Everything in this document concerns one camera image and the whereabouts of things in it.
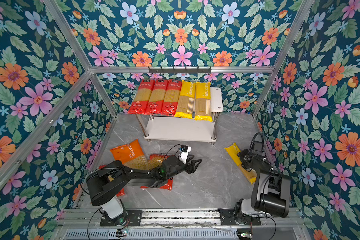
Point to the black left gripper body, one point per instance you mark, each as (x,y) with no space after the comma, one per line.
(187,167)

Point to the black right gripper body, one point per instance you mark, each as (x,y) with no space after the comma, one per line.
(243,156)

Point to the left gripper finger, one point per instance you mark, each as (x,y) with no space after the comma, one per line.
(195,162)
(194,167)

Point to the yellow spaghetti bag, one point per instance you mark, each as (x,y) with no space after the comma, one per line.
(233,151)
(203,110)
(185,106)

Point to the red fusilli bag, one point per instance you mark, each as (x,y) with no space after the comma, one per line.
(155,162)

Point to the orange macaroni bag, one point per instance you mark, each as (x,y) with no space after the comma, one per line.
(131,155)

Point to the red spaghetti bag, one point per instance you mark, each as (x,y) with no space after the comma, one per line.
(171,98)
(141,99)
(156,100)

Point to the red macaroni bag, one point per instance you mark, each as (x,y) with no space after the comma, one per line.
(113,180)

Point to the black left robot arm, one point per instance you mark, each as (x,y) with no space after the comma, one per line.
(113,206)

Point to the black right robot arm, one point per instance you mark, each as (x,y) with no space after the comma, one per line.
(271,191)

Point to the white two-tier shelf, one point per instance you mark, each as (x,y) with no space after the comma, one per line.
(184,130)

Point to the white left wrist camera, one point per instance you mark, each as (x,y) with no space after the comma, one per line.
(184,152)

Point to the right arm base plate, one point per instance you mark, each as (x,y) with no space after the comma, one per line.
(230,217)

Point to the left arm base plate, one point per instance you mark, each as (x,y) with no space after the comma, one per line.
(127,218)

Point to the black hook rail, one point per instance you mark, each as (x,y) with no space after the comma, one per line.
(178,70)

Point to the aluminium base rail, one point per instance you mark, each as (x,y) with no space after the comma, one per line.
(215,218)

